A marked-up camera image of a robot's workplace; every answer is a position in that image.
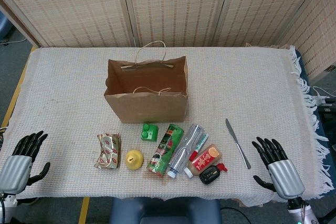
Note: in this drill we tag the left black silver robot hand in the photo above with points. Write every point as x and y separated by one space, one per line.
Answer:
15 171

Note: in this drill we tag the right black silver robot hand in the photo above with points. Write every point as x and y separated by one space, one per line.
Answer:
286 176

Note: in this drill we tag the black red small device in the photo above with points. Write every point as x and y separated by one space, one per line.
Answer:
210 175

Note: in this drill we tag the brown sauce bottle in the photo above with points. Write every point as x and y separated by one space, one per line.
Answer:
204 159

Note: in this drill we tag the red capped marker pen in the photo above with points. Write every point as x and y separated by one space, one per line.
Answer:
200 146

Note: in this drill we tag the gold red snack packet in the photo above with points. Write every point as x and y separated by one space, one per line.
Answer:
107 153

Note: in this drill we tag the clear plastic bottle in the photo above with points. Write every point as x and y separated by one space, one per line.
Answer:
183 150

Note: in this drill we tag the yellow pear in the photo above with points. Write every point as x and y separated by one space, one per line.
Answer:
134 159

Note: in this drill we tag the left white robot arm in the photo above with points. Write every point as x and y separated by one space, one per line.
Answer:
8 208

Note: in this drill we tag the brown paper bag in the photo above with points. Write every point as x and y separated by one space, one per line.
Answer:
147 108

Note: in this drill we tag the metal table knife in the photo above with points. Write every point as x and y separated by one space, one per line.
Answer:
237 144

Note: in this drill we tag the black box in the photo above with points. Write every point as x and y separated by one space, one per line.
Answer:
328 113

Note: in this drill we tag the white woven tablecloth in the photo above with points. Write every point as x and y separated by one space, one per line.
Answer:
65 90

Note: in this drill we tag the green chips can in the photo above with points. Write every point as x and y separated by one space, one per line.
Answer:
164 150

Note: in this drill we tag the blue chair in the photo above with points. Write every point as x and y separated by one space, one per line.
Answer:
162 211

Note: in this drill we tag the green toy block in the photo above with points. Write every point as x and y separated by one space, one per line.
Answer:
149 132

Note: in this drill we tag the blue round container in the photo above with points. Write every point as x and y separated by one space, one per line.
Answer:
5 27

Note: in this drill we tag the woven folding screen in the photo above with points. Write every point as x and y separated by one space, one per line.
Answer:
78 11

